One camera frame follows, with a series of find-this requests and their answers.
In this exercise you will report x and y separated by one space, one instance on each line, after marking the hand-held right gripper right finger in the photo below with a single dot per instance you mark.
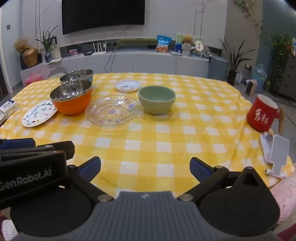
199 168

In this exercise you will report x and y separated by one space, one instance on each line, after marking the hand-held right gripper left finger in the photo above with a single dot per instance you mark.
91 168

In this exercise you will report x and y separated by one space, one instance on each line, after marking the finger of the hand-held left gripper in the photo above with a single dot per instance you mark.
17 143
57 148

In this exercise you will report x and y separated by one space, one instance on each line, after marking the white painted plate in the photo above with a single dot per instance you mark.
38 114

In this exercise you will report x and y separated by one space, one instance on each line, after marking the orange steel bowl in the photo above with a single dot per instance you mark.
74 102

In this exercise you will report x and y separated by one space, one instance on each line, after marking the blue steel bowl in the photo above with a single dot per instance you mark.
89 81

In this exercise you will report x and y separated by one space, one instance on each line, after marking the green ceramic bowl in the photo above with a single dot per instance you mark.
157 104

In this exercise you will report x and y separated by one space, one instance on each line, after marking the small white sticker plate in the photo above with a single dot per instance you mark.
127 85

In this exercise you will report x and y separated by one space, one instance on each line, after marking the white box with blue label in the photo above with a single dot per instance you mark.
9 107

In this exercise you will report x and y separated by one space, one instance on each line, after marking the yellow checked tablecloth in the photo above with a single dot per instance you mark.
161 139

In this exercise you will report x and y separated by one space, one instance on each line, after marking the clear glass plate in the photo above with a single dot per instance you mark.
111 113

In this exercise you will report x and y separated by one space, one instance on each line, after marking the pink plastic basket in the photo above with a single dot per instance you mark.
32 80

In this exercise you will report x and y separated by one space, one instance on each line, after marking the white phone stand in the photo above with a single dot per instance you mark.
279 150

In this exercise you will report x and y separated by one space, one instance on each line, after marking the gold vase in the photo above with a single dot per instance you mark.
30 58

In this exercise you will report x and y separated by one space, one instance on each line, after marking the loose papers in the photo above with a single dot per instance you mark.
55 61

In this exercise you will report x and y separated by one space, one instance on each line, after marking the green plant in blue vase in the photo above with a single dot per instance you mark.
47 55

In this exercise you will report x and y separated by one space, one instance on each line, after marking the wooden speaker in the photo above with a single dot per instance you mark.
251 88

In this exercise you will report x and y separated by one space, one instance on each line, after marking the small photo card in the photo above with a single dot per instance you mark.
72 52

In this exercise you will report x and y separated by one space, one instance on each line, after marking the tall potted plant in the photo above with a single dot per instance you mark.
232 76

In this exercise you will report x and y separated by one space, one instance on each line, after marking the framed drawing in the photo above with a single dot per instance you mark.
55 49

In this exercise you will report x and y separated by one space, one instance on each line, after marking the dried yellow flowers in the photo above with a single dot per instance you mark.
20 45

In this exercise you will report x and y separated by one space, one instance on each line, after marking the white router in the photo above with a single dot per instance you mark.
99 52

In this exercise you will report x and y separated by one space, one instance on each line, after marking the large water bottle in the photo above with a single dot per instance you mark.
259 77

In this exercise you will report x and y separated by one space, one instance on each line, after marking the white marble tv console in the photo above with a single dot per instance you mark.
150 62

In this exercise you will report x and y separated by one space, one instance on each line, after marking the green printed box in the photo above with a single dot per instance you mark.
179 44

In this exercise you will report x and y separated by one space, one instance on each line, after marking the grey cabinet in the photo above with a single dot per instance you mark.
289 76

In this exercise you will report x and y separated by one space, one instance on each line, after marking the brown teddy bear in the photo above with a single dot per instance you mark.
187 39

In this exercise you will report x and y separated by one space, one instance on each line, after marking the blue snack bag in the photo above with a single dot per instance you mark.
163 44

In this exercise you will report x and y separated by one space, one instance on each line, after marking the black television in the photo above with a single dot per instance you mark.
103 16

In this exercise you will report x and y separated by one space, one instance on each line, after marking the leafy plant on cabinet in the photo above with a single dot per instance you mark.
281 53

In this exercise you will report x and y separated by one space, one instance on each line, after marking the hanging vine plant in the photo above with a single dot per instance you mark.
252 16

